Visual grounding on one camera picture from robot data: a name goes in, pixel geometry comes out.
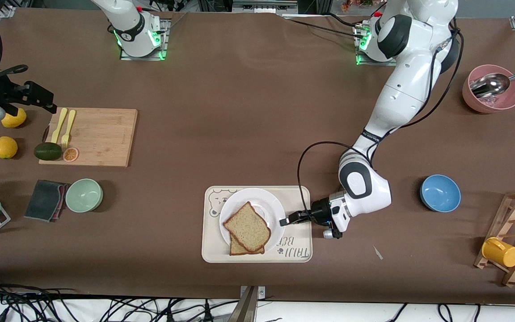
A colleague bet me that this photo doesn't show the pale green bowl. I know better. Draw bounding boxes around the pale green bowl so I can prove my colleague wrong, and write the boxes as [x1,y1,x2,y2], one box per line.
[65,178,104,213]

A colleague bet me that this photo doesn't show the large pale bread slice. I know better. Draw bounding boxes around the large pale bread slice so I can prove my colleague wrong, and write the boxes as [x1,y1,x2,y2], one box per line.
[223,202,272,253]

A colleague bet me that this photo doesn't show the lower lemon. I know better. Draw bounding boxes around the lower lemon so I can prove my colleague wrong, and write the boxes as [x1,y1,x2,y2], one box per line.
[0,136,18,160]

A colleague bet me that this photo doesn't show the pink bowl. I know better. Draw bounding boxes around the pink bowl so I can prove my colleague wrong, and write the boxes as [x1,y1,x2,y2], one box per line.
[462,64,515,114]

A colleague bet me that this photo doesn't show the yellow lemon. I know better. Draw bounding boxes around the yellow lemon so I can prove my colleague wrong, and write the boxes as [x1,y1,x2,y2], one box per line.
[1,108,27,129]

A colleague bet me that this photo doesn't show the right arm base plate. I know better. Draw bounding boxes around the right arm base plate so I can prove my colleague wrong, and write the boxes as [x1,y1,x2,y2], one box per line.
[120,18,171,61]

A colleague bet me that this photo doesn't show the black floor cable bundle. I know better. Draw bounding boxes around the black floor cable bundle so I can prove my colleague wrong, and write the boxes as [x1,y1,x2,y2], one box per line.
[0,275,240,322]

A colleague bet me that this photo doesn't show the yellow mug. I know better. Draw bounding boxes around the yellow mug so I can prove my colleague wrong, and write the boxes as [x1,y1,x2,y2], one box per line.
[481,237,515,268]

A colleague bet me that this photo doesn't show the metal scoop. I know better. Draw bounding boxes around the metal scoop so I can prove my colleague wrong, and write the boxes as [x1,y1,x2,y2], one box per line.
[469,68,515,99]

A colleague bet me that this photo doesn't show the black base cable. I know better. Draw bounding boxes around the black base cable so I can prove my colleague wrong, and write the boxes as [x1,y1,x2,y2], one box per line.
[280,13,365,40]

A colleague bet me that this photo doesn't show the metal table bracket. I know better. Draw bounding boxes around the metal table bracket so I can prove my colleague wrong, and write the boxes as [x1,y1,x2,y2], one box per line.
[239,285,266,322]

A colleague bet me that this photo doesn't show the wooden mug rack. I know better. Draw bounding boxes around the wooden mug rack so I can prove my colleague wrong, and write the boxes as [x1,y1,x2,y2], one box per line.
[474,189,515,288]

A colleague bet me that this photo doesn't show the cream bear tray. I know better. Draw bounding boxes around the cream bear tray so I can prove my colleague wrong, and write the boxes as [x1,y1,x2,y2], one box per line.
[201,186,313,263]

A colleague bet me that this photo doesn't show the blue bowl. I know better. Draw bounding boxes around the blue bowl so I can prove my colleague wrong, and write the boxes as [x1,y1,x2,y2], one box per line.
[420,174,461,213]

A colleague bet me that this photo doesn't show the bread slice with dark crust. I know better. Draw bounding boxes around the bread slice with dark crust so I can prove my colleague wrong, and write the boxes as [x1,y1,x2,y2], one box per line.
[229,237,266,256]

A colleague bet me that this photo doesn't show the yellow plastic fork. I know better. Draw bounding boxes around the yellow plastic fork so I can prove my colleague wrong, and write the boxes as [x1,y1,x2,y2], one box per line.
[61,110,76,148]

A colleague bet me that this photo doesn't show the wooden cutting board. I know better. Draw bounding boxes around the wooden cutting board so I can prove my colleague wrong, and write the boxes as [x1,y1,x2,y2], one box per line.
[38,107,138,168]

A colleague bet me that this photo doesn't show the green avocado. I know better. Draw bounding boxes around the green avocado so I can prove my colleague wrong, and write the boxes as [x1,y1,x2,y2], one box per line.
[34,142,63,161]

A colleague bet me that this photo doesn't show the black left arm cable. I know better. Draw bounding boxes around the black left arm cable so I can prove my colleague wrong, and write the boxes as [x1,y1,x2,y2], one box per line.
[297,27,464,212]

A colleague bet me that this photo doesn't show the white round plate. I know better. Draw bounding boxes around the white round plate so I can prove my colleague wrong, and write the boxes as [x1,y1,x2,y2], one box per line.
[219,188,286,252]

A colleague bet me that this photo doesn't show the yellow plastic knife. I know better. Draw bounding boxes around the yellow plastic knife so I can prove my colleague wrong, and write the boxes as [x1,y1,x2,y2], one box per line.
[51,108,68,144]

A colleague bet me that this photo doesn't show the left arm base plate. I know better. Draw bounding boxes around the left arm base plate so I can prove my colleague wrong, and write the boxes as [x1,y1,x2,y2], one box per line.
[354,22,397,67]

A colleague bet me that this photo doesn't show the grey folded cloth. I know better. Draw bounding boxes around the grey folded cloth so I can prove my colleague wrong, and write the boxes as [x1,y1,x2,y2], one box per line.
[24,180,68,222]

